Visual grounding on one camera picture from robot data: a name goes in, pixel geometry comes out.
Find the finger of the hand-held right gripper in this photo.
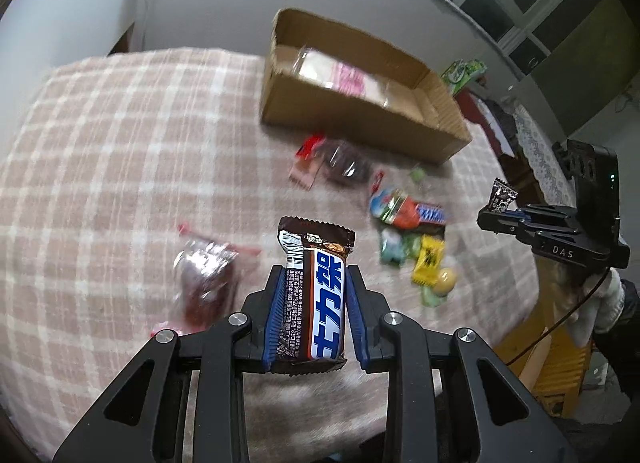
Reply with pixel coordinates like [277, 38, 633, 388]
[487, 206, 538, 223]
[476, 210, 541, 246]

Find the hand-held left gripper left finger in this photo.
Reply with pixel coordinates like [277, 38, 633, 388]
[52, 265, 287, 463]

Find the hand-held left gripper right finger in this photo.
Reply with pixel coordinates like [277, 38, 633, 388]
[345, 265, 581, 463]

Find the small brown white candy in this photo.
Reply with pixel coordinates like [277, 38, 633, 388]
[490, 177, 519, 215]

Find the brown chocolate bar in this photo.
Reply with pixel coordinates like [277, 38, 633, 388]
[270, 216, 357, 376]

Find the green candy packet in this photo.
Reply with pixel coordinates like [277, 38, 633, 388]
[402, 232, 426, 261]

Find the cardboard box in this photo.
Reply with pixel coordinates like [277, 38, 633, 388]
[259, 8, 472, 165]

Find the person's right forearm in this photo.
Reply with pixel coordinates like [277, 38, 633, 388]
[592, 278, 640, 404]

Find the person's right hand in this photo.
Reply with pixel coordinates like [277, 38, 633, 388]
[565, 270, 623, 350]

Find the small blue-print chocolate bar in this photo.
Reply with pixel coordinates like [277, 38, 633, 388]
[417, 203, 449, 227]

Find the white lace cloth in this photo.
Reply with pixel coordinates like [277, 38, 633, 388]
[510, 98, 581, 206]

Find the yellow round candy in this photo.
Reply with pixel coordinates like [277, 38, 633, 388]
[432, 268, 459, 295]

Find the yellow candy packet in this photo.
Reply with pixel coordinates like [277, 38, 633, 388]
[411, 235, 446, 286]

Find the pale green candy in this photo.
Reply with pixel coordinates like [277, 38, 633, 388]
[420, 288, 449, 309]

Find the clear red-edged pastry packet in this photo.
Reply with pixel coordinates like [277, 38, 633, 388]
[152, 223, 262, 339]

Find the teal candy packet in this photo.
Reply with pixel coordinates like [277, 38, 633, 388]
[379, 229, 406, 266]

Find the orange snack packet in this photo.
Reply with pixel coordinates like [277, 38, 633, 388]
[392, 197, 426, 232]

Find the dark red cloth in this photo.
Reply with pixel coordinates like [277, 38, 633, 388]
[456, 90, 518, 156]

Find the colourful snack packet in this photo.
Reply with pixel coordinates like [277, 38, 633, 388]
[370, 188, 408, 222]

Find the yellow wooden chair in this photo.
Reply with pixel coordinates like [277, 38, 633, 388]
[492, 243, 598, 419]

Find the green printed box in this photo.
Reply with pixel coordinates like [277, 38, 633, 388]
[441, 58, 488, 96]

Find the clear dark pastry packet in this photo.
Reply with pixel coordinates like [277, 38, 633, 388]
[320, 139, 375, 188]

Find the clear bread packet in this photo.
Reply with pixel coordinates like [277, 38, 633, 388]
[292, 46, 401, 106]

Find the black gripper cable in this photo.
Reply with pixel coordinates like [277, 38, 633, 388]
[500, 267, 613, 365]

